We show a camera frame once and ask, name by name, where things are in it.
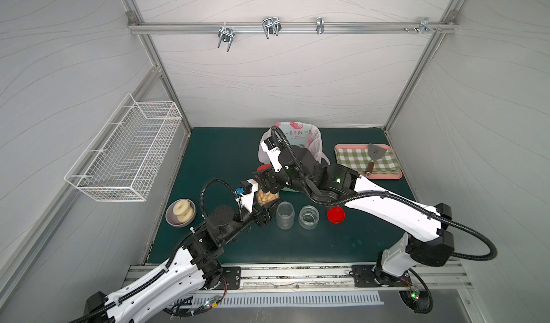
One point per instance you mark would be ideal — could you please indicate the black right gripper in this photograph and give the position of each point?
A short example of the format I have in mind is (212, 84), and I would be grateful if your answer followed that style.
(266, 181)

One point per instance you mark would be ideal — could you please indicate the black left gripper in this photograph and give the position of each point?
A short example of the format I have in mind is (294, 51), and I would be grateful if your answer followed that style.
(260, 213)

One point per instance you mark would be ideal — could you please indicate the glass peanut jar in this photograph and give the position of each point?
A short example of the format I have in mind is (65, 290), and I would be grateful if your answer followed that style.
(308, 217)

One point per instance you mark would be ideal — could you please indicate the red jar lid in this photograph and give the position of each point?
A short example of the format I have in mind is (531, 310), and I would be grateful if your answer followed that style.
(336, 215)

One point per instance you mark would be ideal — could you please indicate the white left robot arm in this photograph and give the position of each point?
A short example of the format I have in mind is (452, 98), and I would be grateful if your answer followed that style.
(192, 265)

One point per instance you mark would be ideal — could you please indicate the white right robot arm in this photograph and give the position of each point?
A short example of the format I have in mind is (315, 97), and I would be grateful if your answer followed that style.
(426, 239)

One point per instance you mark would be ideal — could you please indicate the pink white plastic bin bag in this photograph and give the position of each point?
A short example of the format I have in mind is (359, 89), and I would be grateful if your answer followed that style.
(301, 135)

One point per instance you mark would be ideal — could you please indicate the grey bowl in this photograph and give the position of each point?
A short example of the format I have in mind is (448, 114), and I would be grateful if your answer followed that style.
(171, 219)

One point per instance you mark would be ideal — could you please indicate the green white checkered cloth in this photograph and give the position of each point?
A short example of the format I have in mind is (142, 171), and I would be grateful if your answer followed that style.
(358, 160)

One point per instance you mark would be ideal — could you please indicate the pink plastic tray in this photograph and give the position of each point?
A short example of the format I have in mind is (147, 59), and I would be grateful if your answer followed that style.
(373, 177)

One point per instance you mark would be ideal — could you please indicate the metal hook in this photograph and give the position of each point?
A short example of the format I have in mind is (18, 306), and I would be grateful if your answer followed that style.
(424, 27)
(226, 36)
(320, 25)
(271, 26)

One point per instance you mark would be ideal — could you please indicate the aluminium crossbar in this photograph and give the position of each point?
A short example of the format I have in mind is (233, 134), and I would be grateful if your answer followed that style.
(302, 28)

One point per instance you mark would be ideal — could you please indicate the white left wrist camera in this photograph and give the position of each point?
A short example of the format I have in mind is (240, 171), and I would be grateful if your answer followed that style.
(246, 194)

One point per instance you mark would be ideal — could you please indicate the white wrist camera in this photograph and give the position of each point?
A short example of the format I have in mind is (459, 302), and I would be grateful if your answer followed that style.
(246, 194)
(269, 154)

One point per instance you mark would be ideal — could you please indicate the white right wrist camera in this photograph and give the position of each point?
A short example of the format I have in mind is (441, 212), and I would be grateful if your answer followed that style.
(269, 154)

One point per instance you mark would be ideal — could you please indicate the white slotted cable duct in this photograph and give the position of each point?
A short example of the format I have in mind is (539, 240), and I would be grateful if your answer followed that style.
(302, 299)

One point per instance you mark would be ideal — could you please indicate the steel spatula wooden handle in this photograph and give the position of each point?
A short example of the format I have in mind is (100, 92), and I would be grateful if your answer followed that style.
(375, 153)

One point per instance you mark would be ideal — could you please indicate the white wire basket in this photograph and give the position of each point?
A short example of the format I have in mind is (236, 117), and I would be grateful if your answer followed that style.
(122, 161)

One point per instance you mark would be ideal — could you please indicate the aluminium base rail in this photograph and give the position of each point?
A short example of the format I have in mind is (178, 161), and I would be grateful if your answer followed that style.
(338, 276)

